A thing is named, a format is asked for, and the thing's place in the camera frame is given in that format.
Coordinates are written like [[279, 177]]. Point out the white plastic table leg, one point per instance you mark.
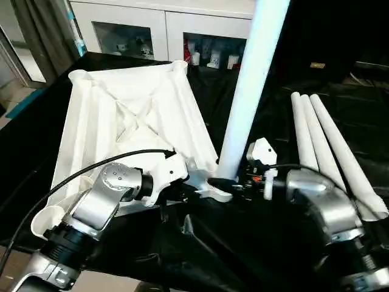
[[252, 76], [319, 143], [340, 146], [301, 134]]

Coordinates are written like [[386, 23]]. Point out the white plastic table top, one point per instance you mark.
[[100, 100]]

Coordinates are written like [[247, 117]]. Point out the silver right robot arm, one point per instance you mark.
[[328, 207]]

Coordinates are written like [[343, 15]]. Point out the black mat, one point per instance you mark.
[[243, 243]]

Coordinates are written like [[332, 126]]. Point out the white glass-door cabinet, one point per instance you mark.
[[170, 27]]

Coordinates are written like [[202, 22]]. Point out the black cabinet gold label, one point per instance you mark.
[[319, 30]]

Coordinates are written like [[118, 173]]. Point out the grey curtain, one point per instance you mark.
[[45, 36]]

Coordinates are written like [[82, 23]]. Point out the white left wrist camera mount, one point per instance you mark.
[[170, 173]]

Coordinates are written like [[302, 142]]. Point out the grey door frame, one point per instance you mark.
[[18, 67]]

